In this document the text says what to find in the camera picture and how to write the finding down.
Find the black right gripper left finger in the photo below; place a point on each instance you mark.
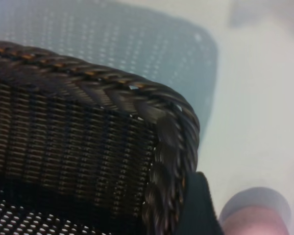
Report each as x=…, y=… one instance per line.
x=201, y=210

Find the pink peach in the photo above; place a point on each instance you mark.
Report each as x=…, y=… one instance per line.
x=254, y=222

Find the dark brown wicker basket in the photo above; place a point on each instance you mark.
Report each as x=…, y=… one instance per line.
x=63, y=147

